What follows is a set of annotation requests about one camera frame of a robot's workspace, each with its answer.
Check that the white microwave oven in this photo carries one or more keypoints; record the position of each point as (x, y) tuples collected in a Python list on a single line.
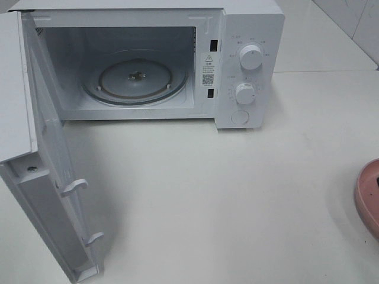
[(83, 35)]

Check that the white microwave door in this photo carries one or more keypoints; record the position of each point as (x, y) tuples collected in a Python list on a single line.
[(35, 161)]

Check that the white round door button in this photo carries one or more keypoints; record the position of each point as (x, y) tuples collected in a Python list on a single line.
[(240, 117)]

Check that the white microwave knob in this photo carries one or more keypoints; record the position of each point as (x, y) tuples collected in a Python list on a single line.
[(251, 56), (245, 93)]

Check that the glass microwave turntable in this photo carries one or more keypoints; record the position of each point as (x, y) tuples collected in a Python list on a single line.
[(134, 82)]

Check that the pink round plate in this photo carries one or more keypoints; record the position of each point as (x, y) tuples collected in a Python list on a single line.
[(366, 196)]

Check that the white warning label sticker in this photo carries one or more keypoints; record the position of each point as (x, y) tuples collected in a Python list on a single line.
[(208, 70)]

